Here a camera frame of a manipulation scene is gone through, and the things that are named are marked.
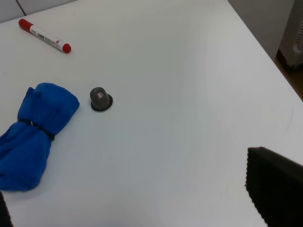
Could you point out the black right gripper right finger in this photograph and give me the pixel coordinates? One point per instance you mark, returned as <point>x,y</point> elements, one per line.
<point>275,186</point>

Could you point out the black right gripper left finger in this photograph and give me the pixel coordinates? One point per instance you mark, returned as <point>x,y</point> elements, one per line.
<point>5,220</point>

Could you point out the blue rolled cloth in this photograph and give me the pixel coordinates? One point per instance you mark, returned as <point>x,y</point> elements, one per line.
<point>24,149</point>

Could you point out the black band on cloth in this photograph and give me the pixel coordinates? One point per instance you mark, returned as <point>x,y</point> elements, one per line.
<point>29,122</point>

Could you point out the white appliance in background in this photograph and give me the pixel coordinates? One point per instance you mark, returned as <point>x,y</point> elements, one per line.
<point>291,46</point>

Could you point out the grey coffee capsule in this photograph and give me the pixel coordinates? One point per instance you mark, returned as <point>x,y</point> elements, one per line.
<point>101,101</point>

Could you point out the red white marker pen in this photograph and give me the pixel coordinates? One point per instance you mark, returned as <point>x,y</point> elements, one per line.
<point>45,36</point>

